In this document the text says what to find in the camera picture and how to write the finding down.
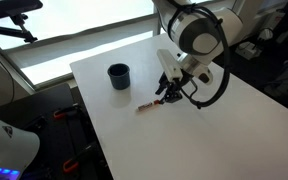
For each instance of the black monitor on arm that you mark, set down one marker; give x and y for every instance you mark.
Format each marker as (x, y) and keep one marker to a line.
(10, 7)

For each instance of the teal enamel mug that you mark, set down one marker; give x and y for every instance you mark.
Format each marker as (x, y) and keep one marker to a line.
(119, 80)

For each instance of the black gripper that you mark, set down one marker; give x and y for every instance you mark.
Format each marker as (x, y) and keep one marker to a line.
(184, 82)

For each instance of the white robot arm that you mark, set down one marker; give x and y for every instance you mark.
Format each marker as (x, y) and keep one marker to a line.
(200, 36)

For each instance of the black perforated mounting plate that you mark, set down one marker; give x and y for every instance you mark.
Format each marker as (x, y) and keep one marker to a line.
(50, 140)

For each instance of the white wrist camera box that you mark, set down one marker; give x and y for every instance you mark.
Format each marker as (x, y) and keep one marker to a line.
(169, 65)

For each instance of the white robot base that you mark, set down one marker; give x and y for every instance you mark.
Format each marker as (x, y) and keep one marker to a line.
(7, 146)

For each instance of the orange white dry-erase marker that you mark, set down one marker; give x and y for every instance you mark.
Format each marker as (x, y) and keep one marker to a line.
(145, 106)

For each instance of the black robot stand platform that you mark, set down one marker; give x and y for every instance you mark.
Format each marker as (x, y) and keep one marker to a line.
(50, 96)

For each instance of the black orange bar clamp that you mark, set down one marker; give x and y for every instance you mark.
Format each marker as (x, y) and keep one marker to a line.
(80, 156)
(65, 112)

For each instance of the grey window frame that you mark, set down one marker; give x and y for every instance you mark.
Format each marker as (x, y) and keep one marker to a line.
(84, 36)

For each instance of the white power adapter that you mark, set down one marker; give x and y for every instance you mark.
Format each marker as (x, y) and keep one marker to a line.
(248, 50)

